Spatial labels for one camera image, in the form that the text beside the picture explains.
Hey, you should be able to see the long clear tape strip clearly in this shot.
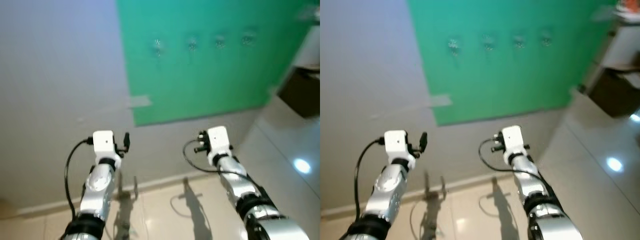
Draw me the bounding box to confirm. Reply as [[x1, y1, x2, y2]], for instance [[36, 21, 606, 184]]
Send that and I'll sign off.
[[370, 94, 453, 121], [77, 95, 153, 122]]

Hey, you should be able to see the dark brown box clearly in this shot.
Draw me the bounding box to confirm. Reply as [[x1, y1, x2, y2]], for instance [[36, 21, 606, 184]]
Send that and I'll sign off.
[[277, 67, 321, 118], [587, 67, 640, 118]]

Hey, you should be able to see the white drawer cabinet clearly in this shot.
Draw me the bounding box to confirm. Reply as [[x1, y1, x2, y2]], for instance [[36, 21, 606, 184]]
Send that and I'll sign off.
[[597, 20, 640, 76], [285, 25, 321, 81]]

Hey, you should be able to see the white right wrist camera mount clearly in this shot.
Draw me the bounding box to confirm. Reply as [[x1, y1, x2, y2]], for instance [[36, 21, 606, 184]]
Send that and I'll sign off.
[[207, 126, 233, 156], [501, 125, 526, 155]]

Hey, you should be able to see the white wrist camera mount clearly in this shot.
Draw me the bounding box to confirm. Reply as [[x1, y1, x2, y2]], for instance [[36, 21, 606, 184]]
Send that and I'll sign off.
[[501, 125, 526, 155], [384, 130, 415, 161], [92, 130, 122, 161], [207, 126, 233, 156]]

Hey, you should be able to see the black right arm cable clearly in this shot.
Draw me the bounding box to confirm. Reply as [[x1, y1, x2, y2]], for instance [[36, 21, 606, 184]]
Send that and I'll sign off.
[[182, 139, 261, 193], [478, 138, 546, 191]]

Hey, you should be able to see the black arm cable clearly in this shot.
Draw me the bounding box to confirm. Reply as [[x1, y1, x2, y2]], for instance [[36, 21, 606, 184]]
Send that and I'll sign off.
[[182, 139, 261, 193], [478, 138, 546, 191], [63, 137, 95, 221], [354, 137, 386, 221]]

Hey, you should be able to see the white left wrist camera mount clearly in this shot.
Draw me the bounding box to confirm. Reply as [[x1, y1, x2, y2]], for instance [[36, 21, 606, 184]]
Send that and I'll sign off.
[[384, 130, 415, 161], [92, 130, 122, 161]]

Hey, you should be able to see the green wall board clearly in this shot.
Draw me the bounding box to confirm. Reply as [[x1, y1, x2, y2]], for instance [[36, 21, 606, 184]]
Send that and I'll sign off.
[[407, 0, 621, 127], [116, 0, 317, 127]]

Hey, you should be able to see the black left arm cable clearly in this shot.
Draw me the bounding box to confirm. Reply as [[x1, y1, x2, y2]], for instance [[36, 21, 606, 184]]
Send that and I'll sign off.
[[354, 137, 386, 221], [63, 137, 95, 221]]

